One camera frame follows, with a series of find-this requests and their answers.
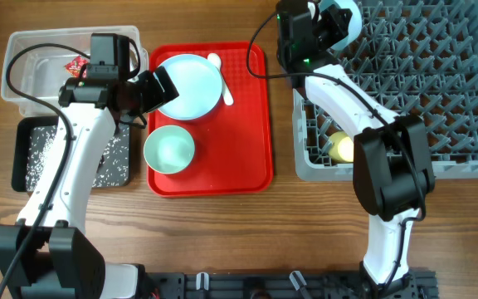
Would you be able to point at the red snack wrapper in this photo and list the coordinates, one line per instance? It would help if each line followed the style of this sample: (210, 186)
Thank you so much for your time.
(74, 67)

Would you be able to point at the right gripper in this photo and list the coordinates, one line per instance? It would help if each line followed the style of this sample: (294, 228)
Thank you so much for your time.
(337, 30)

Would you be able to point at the white rice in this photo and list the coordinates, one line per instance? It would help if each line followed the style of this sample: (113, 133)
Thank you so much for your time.
(113, 170)

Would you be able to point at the red serving tray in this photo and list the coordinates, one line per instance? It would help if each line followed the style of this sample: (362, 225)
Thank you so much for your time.
(233, 153)

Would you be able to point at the mint green bowl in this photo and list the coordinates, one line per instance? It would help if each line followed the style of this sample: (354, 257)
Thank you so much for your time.
(169, 149)

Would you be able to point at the grey dishwasher rack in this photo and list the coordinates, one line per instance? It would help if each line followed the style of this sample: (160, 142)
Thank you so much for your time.
(415, 58)

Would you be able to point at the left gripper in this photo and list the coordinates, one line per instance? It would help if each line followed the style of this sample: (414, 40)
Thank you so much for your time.
(159, 98)

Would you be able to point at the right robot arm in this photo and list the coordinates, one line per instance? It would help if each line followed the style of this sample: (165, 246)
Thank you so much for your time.
(392, 167)

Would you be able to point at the clear plastic waste bin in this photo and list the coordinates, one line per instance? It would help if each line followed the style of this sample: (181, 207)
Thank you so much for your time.
(42, 72)

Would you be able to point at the yellow plastic cup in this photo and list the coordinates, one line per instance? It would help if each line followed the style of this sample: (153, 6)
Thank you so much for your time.
(342, 148)

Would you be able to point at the black waste tray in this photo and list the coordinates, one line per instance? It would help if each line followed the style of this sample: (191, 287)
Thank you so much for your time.
(21, 147)

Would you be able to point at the white plastic spoon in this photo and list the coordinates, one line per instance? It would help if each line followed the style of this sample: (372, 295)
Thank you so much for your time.
(215, 59)

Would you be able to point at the large light blue plate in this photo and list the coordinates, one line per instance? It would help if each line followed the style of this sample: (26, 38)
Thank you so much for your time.
(199, 86)

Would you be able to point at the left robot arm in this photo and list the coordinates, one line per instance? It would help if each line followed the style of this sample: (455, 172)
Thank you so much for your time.
(45, 253)

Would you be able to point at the light blue bowl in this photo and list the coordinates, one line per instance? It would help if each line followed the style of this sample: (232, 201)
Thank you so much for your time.
(355, 22)

